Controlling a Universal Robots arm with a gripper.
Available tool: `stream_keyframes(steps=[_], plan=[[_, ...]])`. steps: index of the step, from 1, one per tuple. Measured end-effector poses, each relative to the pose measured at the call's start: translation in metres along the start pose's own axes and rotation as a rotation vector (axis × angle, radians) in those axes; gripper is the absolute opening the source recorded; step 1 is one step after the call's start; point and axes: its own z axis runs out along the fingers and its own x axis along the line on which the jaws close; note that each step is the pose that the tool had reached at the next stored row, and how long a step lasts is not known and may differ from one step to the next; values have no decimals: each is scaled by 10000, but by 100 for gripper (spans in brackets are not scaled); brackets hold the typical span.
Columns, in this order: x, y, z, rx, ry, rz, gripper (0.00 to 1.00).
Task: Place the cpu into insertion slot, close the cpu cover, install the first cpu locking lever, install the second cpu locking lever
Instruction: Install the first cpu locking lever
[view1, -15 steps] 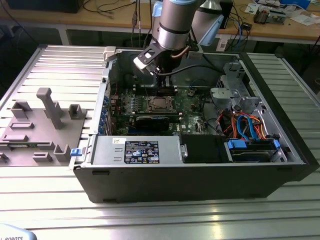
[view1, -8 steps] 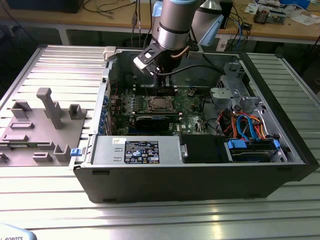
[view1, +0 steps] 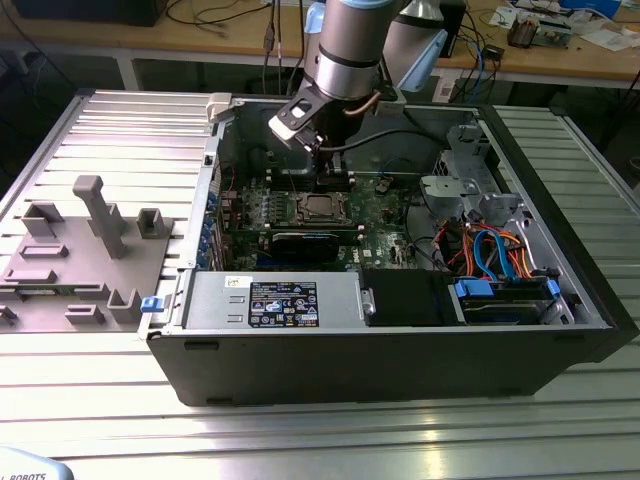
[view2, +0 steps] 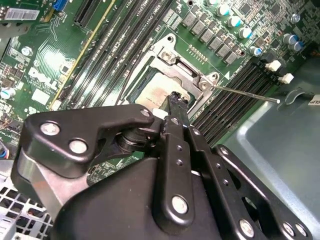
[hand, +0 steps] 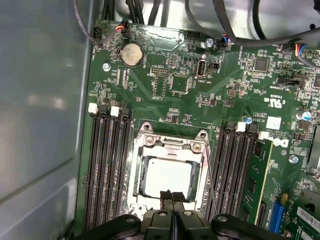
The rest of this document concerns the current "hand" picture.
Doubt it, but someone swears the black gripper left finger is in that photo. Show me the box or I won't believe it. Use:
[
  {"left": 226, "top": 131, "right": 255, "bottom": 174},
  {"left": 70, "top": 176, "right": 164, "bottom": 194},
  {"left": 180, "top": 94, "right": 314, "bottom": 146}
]
[{"left": 74, "top": 190, "right": 175, "bottom": 240}]

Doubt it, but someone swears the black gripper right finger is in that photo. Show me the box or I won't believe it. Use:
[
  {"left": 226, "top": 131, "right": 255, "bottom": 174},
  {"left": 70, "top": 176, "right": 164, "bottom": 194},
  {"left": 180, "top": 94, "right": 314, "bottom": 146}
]
[{"left": 172, "top": 191, "right": 283, "bottom": 240}]

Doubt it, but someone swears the metal locking lever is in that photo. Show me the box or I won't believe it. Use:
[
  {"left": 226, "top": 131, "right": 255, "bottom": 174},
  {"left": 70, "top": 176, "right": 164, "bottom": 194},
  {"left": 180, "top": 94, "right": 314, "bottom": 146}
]
[{"left": 204, "top": 148, "right": 219, "bottom": 216}]

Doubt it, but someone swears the silver CPU chip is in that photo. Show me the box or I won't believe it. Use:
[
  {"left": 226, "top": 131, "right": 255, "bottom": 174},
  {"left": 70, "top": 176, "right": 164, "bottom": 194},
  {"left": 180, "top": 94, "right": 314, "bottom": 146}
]
[{"left": 143, "top": 158, "right": 194, "bottom": 199}]

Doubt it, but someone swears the metal socket cover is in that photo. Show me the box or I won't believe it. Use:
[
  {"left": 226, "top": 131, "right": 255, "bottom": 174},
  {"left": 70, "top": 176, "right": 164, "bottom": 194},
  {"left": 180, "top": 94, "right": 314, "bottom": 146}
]
[{"left": 133, "top": 133, "right": 211, "bottom": 211}]

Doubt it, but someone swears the black expansion slot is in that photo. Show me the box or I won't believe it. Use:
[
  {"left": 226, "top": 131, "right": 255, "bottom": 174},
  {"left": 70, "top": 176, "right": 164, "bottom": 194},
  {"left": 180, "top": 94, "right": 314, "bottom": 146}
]
[{"left": 254, "top": 202, "right": 268, "bottom": 227}]

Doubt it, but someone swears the blue expansion slot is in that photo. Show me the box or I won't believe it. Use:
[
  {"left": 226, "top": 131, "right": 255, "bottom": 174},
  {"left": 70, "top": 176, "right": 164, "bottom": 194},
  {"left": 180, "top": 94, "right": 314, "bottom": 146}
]
[{"left": 268, "top": 199, "right": 286, "bottom": 235}]

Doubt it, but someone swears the CPU socket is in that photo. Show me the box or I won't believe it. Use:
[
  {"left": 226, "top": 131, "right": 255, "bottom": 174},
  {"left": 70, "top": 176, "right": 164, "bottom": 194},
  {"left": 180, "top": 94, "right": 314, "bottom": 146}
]
[{"left": 129, "top": 121, "right": 213, "bottom": 218}]

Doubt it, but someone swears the green RAM stick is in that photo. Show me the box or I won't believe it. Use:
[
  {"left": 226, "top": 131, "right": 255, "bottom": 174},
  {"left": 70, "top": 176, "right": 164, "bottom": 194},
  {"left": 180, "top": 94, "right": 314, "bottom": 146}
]
[{"left": 237, "top": 138, "right": 274, "bottom": 226}]

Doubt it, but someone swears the black graphics card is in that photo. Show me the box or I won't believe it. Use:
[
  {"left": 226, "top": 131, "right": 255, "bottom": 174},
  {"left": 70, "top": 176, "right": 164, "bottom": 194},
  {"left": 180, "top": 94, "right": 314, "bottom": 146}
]
[{"left": 289, "top": 197, "right": 320, "bottom": 240}]

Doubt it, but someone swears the silver chipset heatsink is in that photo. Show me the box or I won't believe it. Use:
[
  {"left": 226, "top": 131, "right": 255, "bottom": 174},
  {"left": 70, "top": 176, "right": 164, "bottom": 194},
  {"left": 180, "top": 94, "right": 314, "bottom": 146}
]
[{"left": 306, "top": 124, "right": 320, "bottom": 173}]

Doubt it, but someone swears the green motherboard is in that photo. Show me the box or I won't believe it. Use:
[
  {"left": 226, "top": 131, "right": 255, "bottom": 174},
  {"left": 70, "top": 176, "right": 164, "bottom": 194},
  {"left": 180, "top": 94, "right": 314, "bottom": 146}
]
[{"left": 74, "top": 18, "right": 320, "bottom": 240}]

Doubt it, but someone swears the internal USB port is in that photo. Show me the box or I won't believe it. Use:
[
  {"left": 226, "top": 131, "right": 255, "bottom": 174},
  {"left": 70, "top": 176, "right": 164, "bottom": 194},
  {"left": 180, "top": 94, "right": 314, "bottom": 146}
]
[{"left": 196, "top": 58, "right": 208, "bottom": 77}]

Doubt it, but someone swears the coin cell battery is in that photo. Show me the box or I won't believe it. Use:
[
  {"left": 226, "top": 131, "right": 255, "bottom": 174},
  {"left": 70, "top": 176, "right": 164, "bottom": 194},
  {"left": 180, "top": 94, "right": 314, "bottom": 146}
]
[{"left": 120, "top": 42, "right": 145, "bottom": 68}]

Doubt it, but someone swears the black PC case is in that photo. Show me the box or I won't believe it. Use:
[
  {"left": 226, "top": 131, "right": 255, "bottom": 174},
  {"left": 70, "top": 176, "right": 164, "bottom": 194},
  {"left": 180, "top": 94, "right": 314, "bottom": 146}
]
[{"left": 0, "top": 0, "right": 320, "bottom": 240}]

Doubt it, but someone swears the thick black cable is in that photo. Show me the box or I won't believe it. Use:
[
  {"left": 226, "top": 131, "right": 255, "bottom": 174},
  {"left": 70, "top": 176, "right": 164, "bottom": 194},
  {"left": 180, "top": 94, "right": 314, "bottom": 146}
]
[{"left": 212, "top": 0, "right": 320, "bottom": 50}]

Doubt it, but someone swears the black sleeved cable bundle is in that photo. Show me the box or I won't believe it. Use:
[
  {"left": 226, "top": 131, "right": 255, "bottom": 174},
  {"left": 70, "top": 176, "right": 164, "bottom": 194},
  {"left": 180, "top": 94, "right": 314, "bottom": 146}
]
[{"left": 101, "top": 0, "right": 161, "bottom": 26}]

